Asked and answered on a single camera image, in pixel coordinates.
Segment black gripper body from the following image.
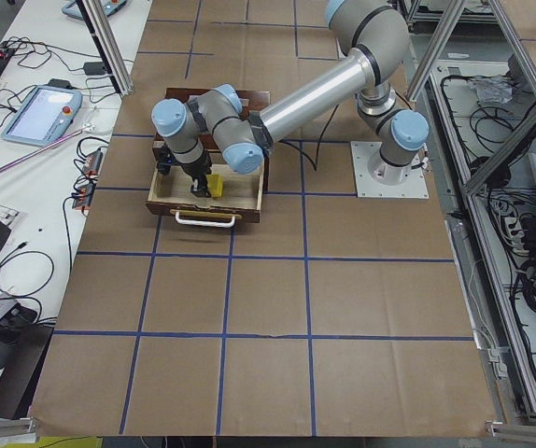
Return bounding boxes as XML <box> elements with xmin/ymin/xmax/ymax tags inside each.
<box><xmin>178</xmin><ymin>151</ymin><xmax>212</xmax><ymax>187</ymax></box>

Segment yellow block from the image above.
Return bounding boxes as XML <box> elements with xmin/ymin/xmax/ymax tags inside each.
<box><xmin>206</xmin><ymin>174</ymin><xmax>223</xmax><ymax>199</ymax></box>

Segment white drawer handle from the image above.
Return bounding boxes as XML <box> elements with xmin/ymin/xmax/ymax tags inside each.
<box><xmin>175</xmin><ymin>211</ymin><xmax>236</xmax><ymax>229</ymax></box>

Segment light wooden drawer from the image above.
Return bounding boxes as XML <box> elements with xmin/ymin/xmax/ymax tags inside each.
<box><xmin>145</xmin><ymin>162</ymin><xmax>267</xmax><ymax>224</ymax></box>

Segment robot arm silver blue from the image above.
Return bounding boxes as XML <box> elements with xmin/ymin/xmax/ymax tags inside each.
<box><xmin>151</xmin><ymin>1</ymin><xmax>429</xmax><ymax>197</ymax></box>

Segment dark wooden drawer cabinet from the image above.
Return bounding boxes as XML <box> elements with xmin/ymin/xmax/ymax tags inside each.
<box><xmin>151</xmin><ymin>84</ymin><xmax>264</xmax><ymax>175</ymax></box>

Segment black power adapter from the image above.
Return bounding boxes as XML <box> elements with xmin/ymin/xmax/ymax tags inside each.
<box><xmin>82</xmin><ymin>62</ymin><xmax>106</xmax><ymax>76</ymax></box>

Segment blue teach pendant tablet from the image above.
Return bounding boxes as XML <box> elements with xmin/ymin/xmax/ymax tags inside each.
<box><xmin>1</xmin><ymin>85</ymin><xmax>83</xmax><ymax>147</ymax></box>

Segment brown paper table mat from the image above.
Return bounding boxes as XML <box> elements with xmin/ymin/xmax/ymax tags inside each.
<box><xmin>30</xmin><ymin>1</ymin><xmax>496</xmax><ymax>437</ymax></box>

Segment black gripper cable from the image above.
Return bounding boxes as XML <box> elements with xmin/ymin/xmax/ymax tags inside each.
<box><xmin>281</xmin><ymin>105</ymin><xmax>342</xmax><ymax>173</ymax></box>

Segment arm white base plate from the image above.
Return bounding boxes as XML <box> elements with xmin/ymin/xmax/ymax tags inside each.
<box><xmin>350</xmin><ymin>141</ymin><xmax>430</xmax><ymax>200</ymax></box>

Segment aluminium frame post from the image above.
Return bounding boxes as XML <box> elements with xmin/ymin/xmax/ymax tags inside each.
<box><xmin>77</xmin><ymin>0</ymin><xmax>134</xmax><ymax>97</ymax></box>

